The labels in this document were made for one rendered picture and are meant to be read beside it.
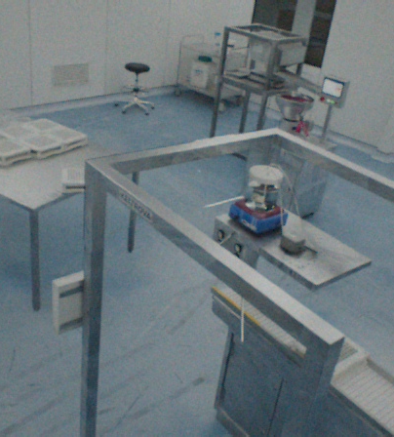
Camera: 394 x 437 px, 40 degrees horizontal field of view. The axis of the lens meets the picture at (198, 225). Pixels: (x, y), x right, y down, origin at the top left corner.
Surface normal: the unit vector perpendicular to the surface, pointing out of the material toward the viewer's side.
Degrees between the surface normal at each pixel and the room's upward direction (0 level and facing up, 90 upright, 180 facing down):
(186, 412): 0
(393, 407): 0
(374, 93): 90
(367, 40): 90
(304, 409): 90
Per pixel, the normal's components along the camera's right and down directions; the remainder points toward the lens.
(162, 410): 0.12, -0.87
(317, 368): -0.77, 0.22
